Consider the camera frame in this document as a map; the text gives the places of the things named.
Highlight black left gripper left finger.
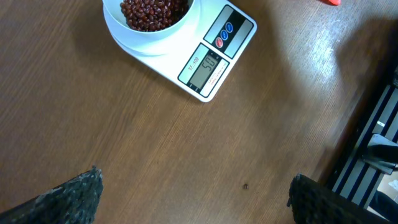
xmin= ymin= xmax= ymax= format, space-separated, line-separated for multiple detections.
xmin=1 ymin=167 xmax=104 ymax=224

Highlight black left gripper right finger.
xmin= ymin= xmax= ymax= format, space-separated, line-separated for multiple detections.
xmin=287 ymin=174 xmax=397 ymax=224

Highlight red plastic measuring scoop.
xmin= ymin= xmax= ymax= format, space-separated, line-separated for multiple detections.
xmin=320 ymin=0 xmax=341 ymax=6

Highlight white digital kitchen scale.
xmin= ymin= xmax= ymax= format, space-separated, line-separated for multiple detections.
xmin=114 ymin=0 xmax=257 ymax=103

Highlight white round bowl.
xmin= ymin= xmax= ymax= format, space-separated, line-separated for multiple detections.
xmin=103 ymin=0 xmax=201 ymax=55

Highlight red beans in bowl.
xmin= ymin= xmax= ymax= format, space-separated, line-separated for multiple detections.
xmin=120 ymin=0 xmax=190 ymax=32

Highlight black aluminium frame rail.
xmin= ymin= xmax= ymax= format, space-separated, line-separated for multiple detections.
xmin=326 ymin=65 xmax=397 ymax=208

